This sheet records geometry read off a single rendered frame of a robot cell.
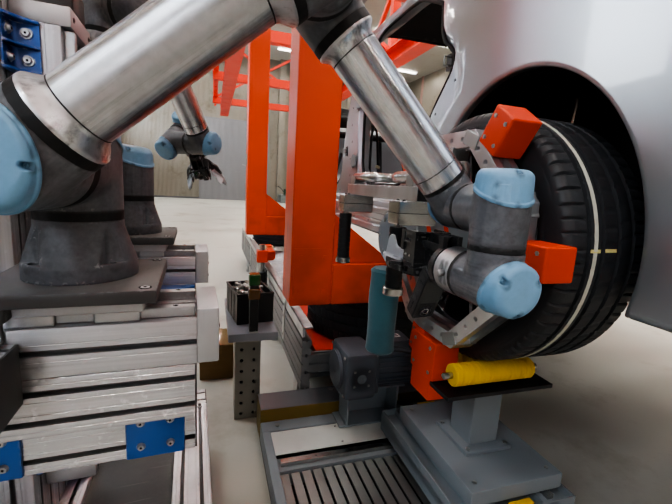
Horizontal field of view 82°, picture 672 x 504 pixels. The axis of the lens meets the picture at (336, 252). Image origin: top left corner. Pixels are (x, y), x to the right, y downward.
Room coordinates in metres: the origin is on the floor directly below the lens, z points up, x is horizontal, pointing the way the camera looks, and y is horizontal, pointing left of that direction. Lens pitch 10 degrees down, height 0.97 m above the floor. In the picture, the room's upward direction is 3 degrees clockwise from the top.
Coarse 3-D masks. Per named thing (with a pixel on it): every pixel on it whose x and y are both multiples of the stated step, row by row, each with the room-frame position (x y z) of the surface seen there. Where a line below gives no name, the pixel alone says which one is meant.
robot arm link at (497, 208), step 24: (504, 168) 0.50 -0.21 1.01; (480, 192) 0.51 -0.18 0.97; (504, 192) 0.49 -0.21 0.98; (528, 192) 0.49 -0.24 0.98; (456, 216) 0.58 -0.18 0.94; (480, 216) 0.51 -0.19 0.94; (504, 216) 0.49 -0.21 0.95; (528, 216) 0.50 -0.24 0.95; (480, 240) 0.50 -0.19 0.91; (504, 240) 0.49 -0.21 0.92
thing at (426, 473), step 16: (384, 416) 1.28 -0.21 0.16; (384, 432) 1.26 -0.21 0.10; (400, 432) 1.20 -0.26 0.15; (400, 448) 1.15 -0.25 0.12; (416, 448) 1.12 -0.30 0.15; (416, 464) 1.05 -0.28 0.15; (432, 464) 1.05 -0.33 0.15; (416, 480) 1.04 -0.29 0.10; (432, 480) 0.97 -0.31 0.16; (432, 496) 0.96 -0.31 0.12; (448, 496) 0.93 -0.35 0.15; (528, 496) 0.95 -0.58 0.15; (544, 496) 0.93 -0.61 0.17; (560, 496) 0.96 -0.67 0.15
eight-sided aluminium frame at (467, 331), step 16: (448, 144) 1.02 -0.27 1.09; (464, 144) 0.96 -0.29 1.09; (480, 144) 0.90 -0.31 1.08; (480, 160) 0.89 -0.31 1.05; (496, 160) 0.86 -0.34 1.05; (512, 160) 0.87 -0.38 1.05; (416, 320) 1.09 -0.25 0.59; (432, 320) 1.02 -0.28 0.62; (448, 320) 1.03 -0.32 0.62; (464, 320) 0.88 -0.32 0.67; (480, 320) 0.83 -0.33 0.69; (496, 320) 0.84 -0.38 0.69; (448, 336) 0.93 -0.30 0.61; (464, 336) 0.88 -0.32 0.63; (480, 336) 0.89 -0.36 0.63
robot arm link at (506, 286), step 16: (464, 256) 0.55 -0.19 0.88; (480, 256) 0.50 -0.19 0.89; (496, 256) 0.49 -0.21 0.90; (512, 256) 0.49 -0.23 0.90; (448, 272) 0.56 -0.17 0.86; (464, 272) 0.53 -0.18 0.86; (480, 272) 0.50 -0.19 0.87; (496, 272) 0.48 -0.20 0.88; (512, 272) 0.47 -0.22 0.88; (528, 272) 0.47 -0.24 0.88; (464, 288) 0.52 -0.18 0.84; (480, 288) 0.49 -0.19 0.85; (496, 288) 0.46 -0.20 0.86; (512, 288) 0.46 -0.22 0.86; (528, 288) 0.47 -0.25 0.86; (480, 304) 0.50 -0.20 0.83; (496, 304) 0.46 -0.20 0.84; (512, 304) 0.47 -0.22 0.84; (528, 304) 0.47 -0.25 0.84
